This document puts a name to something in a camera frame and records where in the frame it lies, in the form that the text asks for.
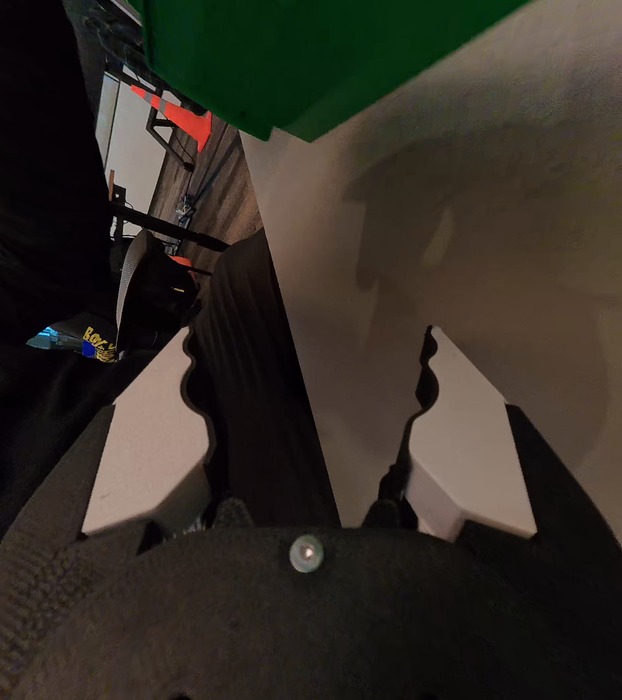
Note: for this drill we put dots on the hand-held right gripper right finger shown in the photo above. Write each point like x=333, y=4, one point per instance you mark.
x=469, y=465

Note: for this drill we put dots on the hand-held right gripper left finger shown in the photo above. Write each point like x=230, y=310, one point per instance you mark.
x=141, y=465

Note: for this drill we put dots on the green plastic bin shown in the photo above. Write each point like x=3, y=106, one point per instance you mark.
x=289, y=54

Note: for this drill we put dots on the black mesh office chair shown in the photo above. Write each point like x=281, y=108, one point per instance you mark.
x=147, y=279

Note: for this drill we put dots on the black metal bar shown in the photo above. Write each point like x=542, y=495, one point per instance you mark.
x=169, y=227

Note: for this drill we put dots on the orange traffic cone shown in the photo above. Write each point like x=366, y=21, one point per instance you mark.
x=185, y=120

